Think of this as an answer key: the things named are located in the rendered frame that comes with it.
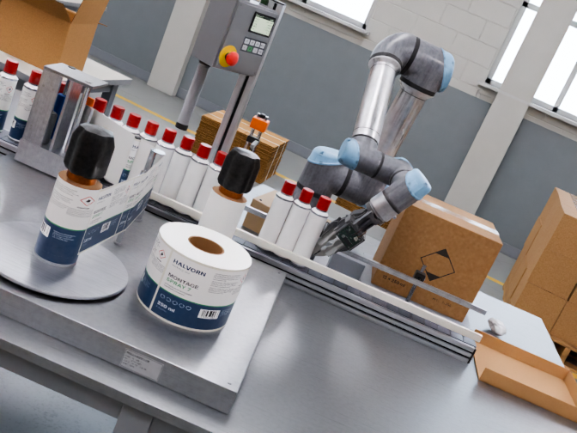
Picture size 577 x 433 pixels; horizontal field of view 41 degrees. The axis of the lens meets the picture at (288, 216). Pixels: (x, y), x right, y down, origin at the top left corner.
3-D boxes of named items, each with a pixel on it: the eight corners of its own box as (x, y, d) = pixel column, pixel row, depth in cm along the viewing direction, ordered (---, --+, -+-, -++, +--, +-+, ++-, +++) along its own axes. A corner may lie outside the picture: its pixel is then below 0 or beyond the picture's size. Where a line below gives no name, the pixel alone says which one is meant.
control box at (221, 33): (190, 54, 208) (215, -14, 203) (233, 65, 222) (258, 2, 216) (213, 68, 203) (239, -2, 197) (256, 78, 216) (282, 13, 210)
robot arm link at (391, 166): (381, 145, 215) (387, 161, 205) (416, 161, 217) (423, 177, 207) (367, 169, 218) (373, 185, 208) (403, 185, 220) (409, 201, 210)
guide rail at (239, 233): (116, 183, 211) (118, 176, 211) (118, 182, 212) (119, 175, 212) (479, 342, 209) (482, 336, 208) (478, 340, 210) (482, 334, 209)
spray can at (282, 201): (252, 246, 212) (281, 179, 207) (256, 241, 217) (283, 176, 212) (270, 254, 212) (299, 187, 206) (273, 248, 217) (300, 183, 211)
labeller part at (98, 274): (-59, 253, 144) (-58, 248, 143) (19, 212, 173) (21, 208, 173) (94, 321, 143) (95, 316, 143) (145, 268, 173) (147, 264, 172)
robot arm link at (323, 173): (295, 174, 247) (313, 137, 243) (333, 191, 250) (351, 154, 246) (299, 186, 236) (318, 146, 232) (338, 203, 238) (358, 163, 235)
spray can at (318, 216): (288, 263, 211) (317, 196, 206) (289, 257, 216) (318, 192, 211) (305, 270, 212) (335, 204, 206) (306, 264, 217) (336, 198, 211)
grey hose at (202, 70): (173, 126, 218) (198, 56, 212) (176, 125, 221) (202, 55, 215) (185, 131, 218) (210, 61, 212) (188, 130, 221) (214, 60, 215)
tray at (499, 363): (478, 380, 202) (485, 367, 201) (469, 339, 227) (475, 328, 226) (585, 426, 202) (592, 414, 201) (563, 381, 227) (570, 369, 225)
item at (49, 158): (13, 159, 201) (42, 66, 194) (35, 150, 214) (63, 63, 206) (62, 180, 201) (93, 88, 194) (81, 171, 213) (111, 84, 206)
